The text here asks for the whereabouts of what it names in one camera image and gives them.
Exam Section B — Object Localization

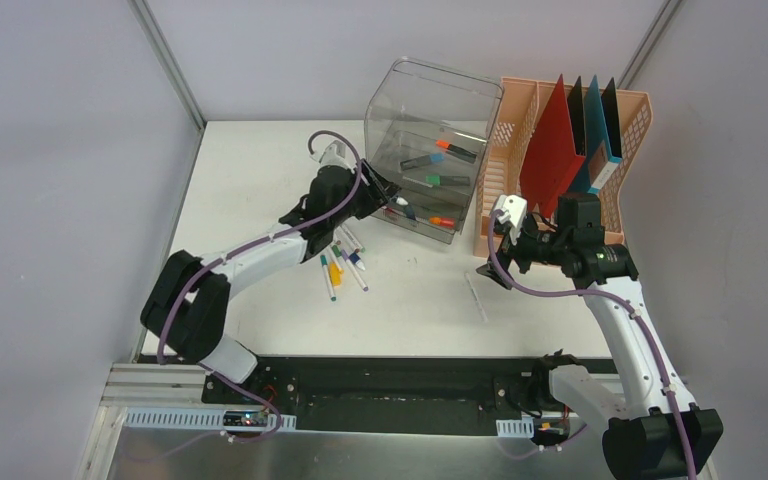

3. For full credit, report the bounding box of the teal marker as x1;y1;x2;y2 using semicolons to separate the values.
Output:
320;254;337;302

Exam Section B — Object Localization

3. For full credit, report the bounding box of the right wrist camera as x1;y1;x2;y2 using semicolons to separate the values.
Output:
491;194;529;244

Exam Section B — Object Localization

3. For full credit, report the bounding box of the teal notebook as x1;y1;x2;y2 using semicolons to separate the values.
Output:
569;75;623;194

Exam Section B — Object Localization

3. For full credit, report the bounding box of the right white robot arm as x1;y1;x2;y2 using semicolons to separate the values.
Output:
477;193;724;479

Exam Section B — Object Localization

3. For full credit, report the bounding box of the white pen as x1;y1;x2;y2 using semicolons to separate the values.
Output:
464;272;489;323

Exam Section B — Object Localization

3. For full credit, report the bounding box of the clear grey drawer box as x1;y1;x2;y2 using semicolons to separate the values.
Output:
364;57;503;244

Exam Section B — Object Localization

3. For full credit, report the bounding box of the purple marker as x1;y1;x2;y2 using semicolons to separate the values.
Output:
340;250;369;292

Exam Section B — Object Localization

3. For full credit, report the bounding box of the peach file organizer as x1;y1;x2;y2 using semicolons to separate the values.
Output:
473;77;653;257

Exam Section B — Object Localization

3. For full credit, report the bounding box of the orange highlighter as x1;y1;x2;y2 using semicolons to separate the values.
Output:
435;140;477;164

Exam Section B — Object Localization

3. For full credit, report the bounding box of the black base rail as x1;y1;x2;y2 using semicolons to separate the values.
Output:
138;355;611;439

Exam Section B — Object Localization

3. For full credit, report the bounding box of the green highlighter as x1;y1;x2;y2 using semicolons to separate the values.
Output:
425;175;472;187

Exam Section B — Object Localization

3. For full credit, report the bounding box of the small red-orange marker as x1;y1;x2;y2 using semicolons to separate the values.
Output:
428;216;456;229

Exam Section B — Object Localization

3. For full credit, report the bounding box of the red folder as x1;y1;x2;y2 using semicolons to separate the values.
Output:
520;78;586;217

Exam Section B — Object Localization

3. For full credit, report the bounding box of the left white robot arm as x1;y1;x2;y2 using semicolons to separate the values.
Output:
139;162;400;405

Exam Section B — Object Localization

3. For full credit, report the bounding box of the green cap marker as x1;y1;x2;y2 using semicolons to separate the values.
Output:
341;226;366;253

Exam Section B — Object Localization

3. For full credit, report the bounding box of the blue black marker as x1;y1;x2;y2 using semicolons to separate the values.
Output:
399;153;444;172

